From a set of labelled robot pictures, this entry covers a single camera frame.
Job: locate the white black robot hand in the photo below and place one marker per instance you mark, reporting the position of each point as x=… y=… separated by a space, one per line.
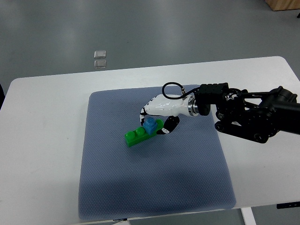
x=171 y=108

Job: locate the blue toy block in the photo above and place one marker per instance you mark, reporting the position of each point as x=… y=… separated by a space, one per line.
x=150 y=125

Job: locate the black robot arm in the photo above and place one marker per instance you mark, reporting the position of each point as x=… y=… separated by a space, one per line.
x=255 y=116

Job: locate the green four-stud toy block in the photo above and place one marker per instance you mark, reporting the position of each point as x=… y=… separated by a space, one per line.
x=139 y=135

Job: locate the blue-grey foam mat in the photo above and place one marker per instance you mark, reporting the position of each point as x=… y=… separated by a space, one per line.
x=184 y=171

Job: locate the lower metal floor plate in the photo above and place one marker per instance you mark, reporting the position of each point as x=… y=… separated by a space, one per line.
x=100 y=64

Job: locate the metal floor plate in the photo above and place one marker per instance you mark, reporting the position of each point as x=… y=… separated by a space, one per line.
x=100 y=64
x=100 y=54

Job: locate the upper metal floor plate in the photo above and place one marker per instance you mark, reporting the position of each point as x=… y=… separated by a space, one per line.
x=100 y=54

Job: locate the white table leg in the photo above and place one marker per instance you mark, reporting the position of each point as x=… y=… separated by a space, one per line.
x=248 y=216

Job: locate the wooden box corner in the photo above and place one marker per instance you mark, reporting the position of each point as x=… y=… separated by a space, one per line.
x=281 y=5

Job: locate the black table control panel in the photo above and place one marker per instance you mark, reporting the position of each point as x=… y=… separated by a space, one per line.
x=288 y=205

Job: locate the dark object at left edge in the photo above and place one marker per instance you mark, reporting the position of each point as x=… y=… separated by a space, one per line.
x=2 y=96

